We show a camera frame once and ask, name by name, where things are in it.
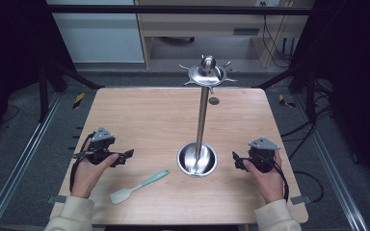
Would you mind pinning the steel utensil rack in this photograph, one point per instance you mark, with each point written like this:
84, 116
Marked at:
201, 128

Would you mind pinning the person's right hand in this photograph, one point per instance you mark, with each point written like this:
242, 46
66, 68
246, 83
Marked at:
268, 183

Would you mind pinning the round grey table grommet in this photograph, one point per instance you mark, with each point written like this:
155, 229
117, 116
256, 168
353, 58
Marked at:
214, 101

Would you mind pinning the black metal stand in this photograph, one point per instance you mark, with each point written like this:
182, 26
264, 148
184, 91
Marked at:
43, 93
310, 93

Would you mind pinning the yellow black tape strip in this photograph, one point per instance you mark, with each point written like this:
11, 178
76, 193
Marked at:
78, 100
284, 101

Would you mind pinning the white cabinet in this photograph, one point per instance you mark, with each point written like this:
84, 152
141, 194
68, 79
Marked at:
99, 38

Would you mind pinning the grey table edge bracket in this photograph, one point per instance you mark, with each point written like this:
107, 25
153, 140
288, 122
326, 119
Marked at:
57, 199
301, 199

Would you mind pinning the person's left hand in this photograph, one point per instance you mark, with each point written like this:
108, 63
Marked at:
88, 174

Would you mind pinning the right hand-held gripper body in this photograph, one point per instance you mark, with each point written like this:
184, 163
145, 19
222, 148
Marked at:
263, 154

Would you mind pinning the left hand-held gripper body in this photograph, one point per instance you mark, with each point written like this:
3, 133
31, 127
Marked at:
100, 146

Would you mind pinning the aluminium floor rail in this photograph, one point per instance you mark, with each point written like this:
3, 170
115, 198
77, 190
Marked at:
22, 160
334, 166

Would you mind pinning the black metal crossbar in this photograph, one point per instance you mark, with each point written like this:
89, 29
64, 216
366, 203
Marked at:
173, 9

